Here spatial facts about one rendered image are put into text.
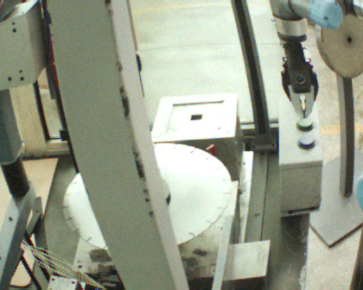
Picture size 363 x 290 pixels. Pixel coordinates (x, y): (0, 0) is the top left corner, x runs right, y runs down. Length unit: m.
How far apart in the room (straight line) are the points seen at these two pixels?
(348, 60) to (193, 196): 1.12
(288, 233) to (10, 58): 0.81
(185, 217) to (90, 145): 0.82
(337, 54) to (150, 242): 1.77
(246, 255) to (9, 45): 0.69
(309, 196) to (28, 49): 0.81
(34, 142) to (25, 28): 1.03
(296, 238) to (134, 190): 1.02
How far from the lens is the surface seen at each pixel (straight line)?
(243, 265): 1.23
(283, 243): 1.37
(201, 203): 1.20
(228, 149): 1.46
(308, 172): 1.37
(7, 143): 0.93
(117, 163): 0.37
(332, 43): 2.10
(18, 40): 0.82
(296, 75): 1.23
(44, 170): 1.76
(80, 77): 0.34
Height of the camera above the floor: 1.70
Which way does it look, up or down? 34 degrees down
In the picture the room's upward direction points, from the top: 11 degrees counter-clockwise
